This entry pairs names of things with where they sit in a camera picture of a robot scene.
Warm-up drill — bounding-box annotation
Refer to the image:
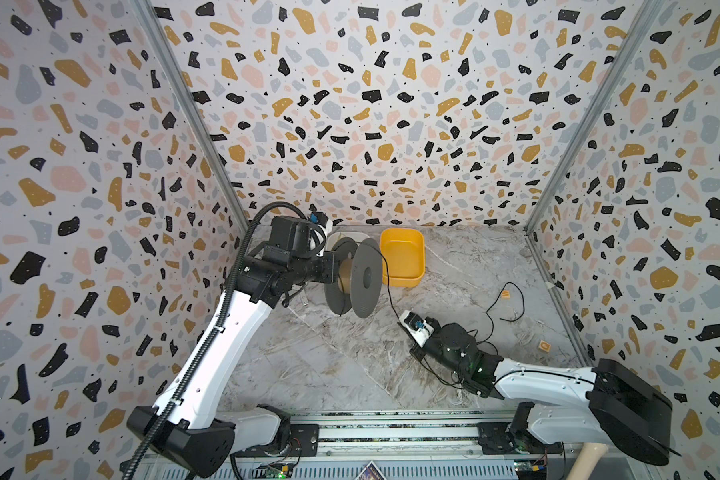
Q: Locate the white rectangular tray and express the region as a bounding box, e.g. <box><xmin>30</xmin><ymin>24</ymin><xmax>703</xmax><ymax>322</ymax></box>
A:
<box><xmin>325</xmin><ymin>231</ymin><xmax>370</xmax><ymax>251</ymax></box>

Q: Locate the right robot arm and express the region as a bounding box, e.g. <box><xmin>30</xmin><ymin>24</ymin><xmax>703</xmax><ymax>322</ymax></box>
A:
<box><xmin>400</xmin><ymin>314</ymin><xmax>674</xmax><ymax>466</ymax></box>

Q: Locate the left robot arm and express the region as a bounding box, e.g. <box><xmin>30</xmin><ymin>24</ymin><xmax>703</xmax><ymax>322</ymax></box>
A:
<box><xmin>123</xmin><ymin>211</ymin><xmax>339</xmax><ymax>479</ymax></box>

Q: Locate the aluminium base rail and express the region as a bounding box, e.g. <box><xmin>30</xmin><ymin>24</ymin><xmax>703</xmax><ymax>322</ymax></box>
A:
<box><xmin>140</xmin><ymin>404</ymin><xmax>657</xmax><ymax>479</ymax></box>

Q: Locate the yellow rectangular tray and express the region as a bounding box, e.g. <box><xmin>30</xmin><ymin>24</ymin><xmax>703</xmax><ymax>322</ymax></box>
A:
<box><xmin>380</xmin><ymin>228</ymin><xmax>426</xmax><ymax>288</ymax></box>

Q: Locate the wooden mallet handle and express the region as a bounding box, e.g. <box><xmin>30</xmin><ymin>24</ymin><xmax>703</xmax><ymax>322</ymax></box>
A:
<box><xmin>566</xmin><ymin>442</ymin><xmax>609</xmax><ymax>480</ymax></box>

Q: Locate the grey cable spool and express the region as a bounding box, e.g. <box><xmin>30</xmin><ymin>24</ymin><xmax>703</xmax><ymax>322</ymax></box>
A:
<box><xmin>324</xmin><ymin>237</ymin><xmax>383</xmax><ymax>318</ymax></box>

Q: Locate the black cable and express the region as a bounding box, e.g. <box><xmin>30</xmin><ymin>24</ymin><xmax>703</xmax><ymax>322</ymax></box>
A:
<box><xmin>377</xmin><ymin>245</ymin><xmax>526</xmax><ymax>391</ymax></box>

